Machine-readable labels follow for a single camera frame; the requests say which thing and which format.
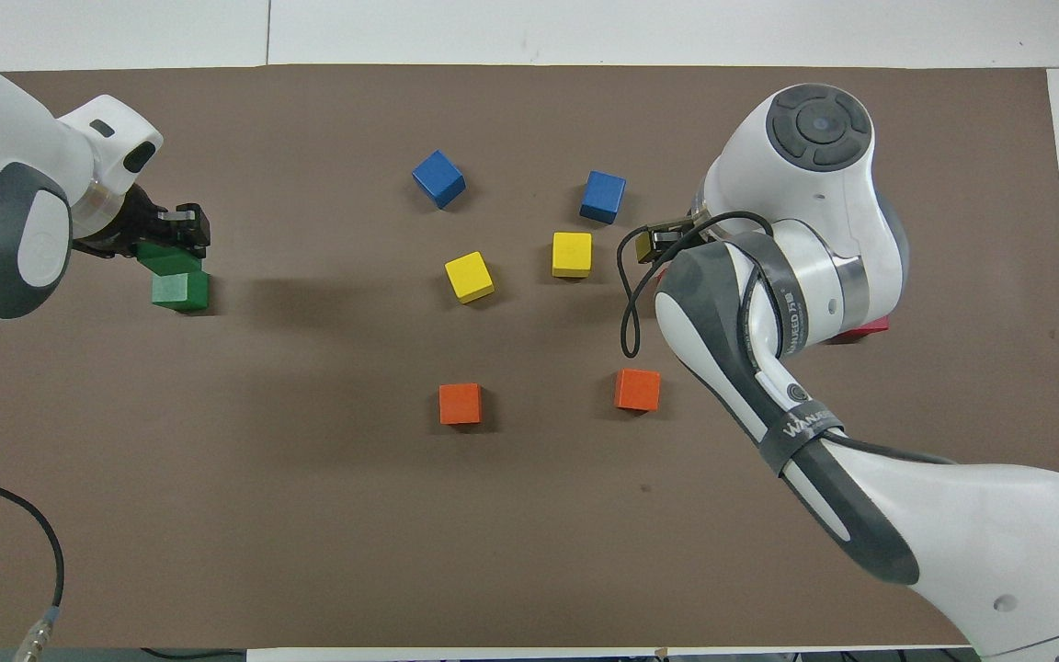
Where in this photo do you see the yellow wooden block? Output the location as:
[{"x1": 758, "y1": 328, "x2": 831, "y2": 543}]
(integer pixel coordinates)
[
  {"x1": 552, "y1": 232, "x2": 594, "y2": 280},
  {"x1": 444, "y1": 251, "x2": 496, "y2": 305}
]

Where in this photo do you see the orange wooden block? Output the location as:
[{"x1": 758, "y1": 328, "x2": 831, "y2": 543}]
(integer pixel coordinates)
[
  {"x1": 613, "y1": 369, "x2": 663, "y2": 414},
  {"x1": 438, "y1": 382, "x2": 484, "y2": 427}
]

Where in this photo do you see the green wooden block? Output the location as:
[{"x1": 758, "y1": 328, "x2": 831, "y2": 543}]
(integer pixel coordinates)
[
  {"x1": 136, "y1": 241, "x2": 207, "y2": 278},
  {"x1": 151, "y1": 270, "x2": 211, "y2": 314}
]

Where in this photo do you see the blue wooden block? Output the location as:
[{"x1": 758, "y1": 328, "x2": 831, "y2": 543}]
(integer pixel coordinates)
[
  {"x1": 579, "y1": 170, "x2": 628, "y2": 225},
  {"x1": 412, "y1": 150, "x2": 467, "y2": 211}
]

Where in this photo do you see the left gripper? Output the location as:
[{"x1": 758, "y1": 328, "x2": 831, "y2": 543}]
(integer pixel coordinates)
[{"x1": 73, "y1": 186, "x2": 211, "y2": 261}]

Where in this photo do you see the black cable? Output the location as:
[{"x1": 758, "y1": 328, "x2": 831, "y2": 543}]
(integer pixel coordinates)
[
  {"x1": 616, "y1": 210, "x2": 777, "y2": 360},
  {"x1": 139, "y1": 646, "x2": 247, "y2": 662},
  {"x1": 0, "y1": 470, "x2": 67, "y2": 662}
]

